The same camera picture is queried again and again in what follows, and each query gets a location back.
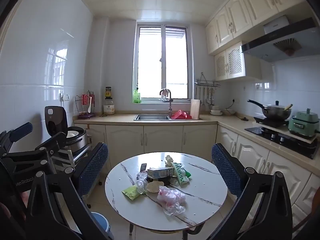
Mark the grey foil packet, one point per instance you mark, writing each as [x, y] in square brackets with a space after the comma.
[143, 167]

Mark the cream upper cabinets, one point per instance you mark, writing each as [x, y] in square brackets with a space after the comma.
[237, 17]

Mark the round marble table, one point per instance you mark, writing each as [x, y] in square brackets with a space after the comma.
[205, 180]

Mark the steel sink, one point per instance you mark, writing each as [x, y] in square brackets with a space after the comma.
[152, 117]

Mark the green snack packet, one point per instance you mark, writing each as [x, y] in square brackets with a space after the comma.
[131, 192]

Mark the wooden cutting board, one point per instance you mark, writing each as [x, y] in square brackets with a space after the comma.
[195, 108]

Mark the small yellow label jar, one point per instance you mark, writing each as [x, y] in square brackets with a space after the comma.
[108, 93]

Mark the green dish soap bottle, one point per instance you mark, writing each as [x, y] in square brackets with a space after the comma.
[137, 96]

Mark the white wheeled kitchen cart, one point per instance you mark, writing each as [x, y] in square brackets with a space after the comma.
[65, 158]

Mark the cream kitchen base cabinets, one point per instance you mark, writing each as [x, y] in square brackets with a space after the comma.
[162, 135]

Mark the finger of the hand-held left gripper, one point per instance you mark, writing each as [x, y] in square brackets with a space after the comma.
[56, 140]
[21, 129]

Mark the large clear jar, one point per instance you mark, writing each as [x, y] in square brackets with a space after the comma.
[109, 107]

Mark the grey-green wrapper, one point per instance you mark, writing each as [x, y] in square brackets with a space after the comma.
[180, 173]

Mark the green electric cooker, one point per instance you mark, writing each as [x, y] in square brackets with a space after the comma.
[302, 125]

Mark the white wall socket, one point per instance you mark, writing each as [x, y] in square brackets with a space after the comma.
[65, 97]

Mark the clear bag with pink pieces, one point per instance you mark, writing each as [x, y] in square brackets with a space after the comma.
[170, 196]

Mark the kitchen window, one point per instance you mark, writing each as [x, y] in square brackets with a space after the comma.
[150, 62]

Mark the red plastic basket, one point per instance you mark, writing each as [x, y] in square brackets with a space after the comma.
[180, 115]

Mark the white tissue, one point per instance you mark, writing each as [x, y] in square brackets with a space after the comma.
[170, 160]

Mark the steel faucet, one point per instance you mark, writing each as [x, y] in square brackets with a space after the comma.
[170, 105]

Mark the white spoon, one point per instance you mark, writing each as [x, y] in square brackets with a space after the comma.
[89, 108]

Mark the white board over stove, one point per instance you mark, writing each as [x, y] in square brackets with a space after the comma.
[282, 131]

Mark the cream lattice door cabinet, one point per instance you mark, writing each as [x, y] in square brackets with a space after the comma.
[235, 63]

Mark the black induction cooker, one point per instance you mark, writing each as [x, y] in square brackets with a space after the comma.
[270, 123]

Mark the black orange snack wrapper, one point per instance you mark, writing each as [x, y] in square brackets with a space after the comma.
[172, 180]

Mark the black gas stove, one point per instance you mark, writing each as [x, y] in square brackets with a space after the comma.
[280, 140]

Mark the blue trash bin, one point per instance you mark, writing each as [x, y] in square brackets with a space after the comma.
[101, 223]

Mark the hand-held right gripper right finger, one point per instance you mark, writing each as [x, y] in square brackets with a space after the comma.
[227, 170]

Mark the pink cloth on faucet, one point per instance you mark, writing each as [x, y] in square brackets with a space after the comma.
[165, 92]

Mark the metal wall utensil rail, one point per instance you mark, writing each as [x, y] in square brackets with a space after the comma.
[207, 82]

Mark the single white bowl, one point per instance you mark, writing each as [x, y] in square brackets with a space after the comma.
[230, 111]

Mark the steel wok lid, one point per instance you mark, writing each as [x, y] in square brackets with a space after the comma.
[275, 108]

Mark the black steel rice cooker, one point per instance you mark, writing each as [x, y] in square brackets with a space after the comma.
[53, 120]

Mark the white milk carton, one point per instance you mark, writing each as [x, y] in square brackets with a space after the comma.
[160, 173]

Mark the row of hanging utensils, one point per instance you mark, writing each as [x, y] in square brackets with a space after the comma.
[205, 96]

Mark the clear plastic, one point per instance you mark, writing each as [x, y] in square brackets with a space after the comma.
[142, 182]

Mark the grey range hood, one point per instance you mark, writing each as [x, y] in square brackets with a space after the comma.
[265, 48]

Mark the stack of white bowls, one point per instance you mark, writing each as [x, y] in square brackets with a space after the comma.
[216, 110]

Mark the person's left hand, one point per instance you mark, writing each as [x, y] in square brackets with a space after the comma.
[4, 211]

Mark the brown wooden chair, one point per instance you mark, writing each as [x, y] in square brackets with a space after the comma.
[314, 205]

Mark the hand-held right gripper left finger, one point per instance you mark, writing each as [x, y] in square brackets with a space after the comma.
[93, 165]

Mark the beige kitchen countertop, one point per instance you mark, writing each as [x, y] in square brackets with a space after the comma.
[230, 122]

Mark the brown bread piece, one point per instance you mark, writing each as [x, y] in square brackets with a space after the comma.
[153, 187]

